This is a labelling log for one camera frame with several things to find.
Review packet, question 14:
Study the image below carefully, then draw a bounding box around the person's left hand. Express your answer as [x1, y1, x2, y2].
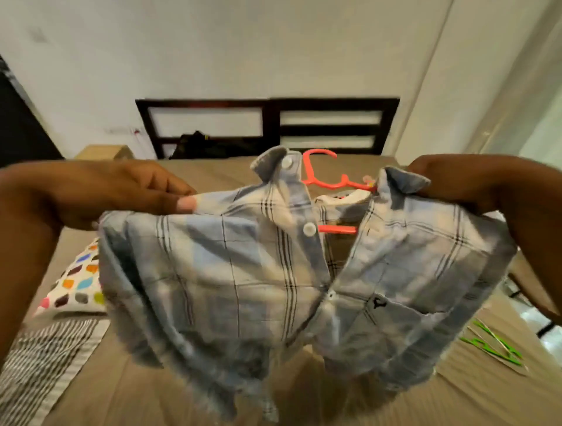
[44, 160, 200, 232]

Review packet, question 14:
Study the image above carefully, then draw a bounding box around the person's right hand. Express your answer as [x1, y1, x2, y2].
[406, 154, 512, 217]

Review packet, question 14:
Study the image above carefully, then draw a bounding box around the red plastic hanger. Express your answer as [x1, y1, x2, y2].
[301, 148, 377, 235]

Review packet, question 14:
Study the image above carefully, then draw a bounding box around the light blue garment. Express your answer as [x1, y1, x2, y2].
[97, 145, 519, 422]

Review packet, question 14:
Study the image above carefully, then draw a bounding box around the pile of coloured plastic hangers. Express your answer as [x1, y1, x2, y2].
[458, 318, 530, 377]

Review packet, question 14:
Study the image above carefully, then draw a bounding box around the person's left forearm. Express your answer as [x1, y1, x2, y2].
[0, 162, 73, 365]

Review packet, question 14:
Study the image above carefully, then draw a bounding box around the person's right forearm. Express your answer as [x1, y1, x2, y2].
[492, 158, 562, 324]

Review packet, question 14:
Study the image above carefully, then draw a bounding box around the cardboard boxes left of bed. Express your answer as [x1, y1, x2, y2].
[74, 144, 138, 163]

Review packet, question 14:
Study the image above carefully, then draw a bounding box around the bed with taupe sheet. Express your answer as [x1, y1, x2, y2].
[0, 156, 562, 426]

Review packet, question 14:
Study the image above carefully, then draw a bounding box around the colourful leaf print pillow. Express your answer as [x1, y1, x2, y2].
[33, 237, 108, 317]

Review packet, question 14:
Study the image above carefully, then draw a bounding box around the black bag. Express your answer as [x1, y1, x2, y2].
[169, 130, 266, 161]

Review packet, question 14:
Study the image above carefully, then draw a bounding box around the sheer white curtain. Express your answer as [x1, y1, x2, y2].
[478, 0, 562, 159]

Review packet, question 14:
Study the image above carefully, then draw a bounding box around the black slatted headboard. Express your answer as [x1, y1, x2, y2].
[135, 97, 402, 161]

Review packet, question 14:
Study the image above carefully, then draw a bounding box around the grey checked towel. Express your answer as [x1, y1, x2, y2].
[0, 316, 112, 426]

